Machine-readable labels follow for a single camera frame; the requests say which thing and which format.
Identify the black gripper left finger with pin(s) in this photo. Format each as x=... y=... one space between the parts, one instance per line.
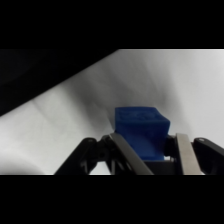
x=123 y=156

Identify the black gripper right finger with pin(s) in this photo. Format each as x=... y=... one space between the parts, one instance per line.
x=186 y=156

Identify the blue cube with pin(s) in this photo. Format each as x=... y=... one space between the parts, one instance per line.
x=141 y=128

